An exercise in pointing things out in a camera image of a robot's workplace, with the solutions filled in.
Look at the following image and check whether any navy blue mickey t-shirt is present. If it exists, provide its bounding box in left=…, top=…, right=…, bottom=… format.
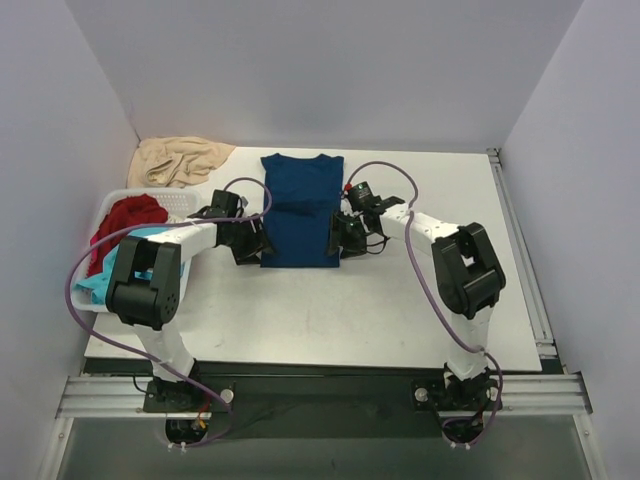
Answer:
left=261, top=153, right=344, bottom=268

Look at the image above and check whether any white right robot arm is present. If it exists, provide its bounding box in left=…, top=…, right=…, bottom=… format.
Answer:
left=328, top=204, right=506, bottom=408

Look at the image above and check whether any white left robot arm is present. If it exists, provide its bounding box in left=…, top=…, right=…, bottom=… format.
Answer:
left=105, top=219, right=274, bottom=412

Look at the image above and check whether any white plastic laundry basket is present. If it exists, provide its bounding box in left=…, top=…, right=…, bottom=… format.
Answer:
left=71, top=188, right=201, bottom=313

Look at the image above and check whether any red t-shirt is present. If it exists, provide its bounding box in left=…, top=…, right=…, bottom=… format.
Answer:
left=86, top=194, right=169, bottom=276

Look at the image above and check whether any beige t-shirt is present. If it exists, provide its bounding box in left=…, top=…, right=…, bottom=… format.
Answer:
left=126, top=136, right=236, bottom=188

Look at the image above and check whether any turquoise t-shirt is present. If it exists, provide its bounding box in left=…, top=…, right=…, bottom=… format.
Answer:
left=74, top=227, right=167, bottom=306

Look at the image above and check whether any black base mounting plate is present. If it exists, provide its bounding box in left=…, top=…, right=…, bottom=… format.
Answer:
left=134, top=369, right=502, bottom=445

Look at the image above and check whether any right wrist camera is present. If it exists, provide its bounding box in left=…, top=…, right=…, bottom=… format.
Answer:
left=343, top=182, right=405, bottom=215

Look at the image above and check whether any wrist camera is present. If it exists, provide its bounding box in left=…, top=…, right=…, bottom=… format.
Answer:
left=188, top=189, right=250, bottom=224
left=343, top=182, right=405, bottom=215

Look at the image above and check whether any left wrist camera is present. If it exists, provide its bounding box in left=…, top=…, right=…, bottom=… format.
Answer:
left=188, top=189, right=250, bottom=224

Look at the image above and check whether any right side aluminium rail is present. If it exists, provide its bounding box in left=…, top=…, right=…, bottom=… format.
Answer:
left=486, top=148, right=566, bottom=374

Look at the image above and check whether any aluminium frame rail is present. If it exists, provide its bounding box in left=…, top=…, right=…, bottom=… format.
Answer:
left=57, top=375, right=592, bottom=419

